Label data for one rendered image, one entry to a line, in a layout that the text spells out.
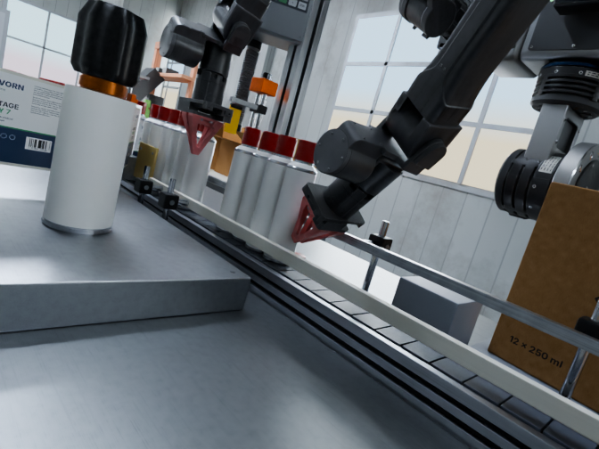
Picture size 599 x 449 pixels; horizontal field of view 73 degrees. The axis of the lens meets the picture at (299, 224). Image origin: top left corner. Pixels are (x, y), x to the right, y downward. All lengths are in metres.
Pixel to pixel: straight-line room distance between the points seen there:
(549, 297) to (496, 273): 2.46
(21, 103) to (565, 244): 0.84
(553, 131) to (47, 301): 0.88
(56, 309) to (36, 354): 0.05
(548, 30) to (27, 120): 0.98
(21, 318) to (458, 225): 3.03
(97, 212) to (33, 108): 0.26
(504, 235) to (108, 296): 2.85
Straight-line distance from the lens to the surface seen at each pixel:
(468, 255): 3.21
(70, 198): 0.61
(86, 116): 0.59
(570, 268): 0.66
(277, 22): 0.95
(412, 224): 3.46
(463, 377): 0.49
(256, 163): 0.73
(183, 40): 0.78
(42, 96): 0.81
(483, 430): 0.47
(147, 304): 0.51
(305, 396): 0.44
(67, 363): 0.43
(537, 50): 1.02
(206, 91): 0.80
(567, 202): 0.67
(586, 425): 0.46
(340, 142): 0.50
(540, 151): 0.95
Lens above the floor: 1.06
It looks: 9 degrees down
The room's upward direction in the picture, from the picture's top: 16 degrees clockwise
